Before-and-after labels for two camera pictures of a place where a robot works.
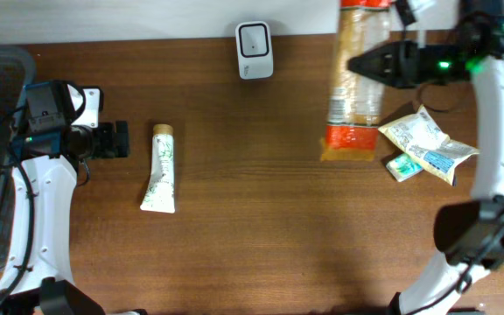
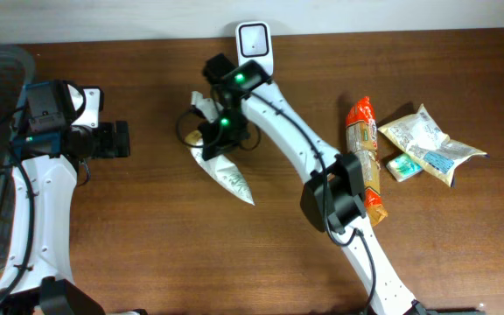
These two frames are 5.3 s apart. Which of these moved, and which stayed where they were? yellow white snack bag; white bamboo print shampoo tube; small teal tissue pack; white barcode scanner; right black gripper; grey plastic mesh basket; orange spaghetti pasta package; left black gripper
Moved: right black gripper; orange spaghetti pasta package; white bamboo print shampoo tube
Stayed: left black gripper; white barcode scanner; yellow white snack bag; grey plastic mesh basket; small teal tissue pack
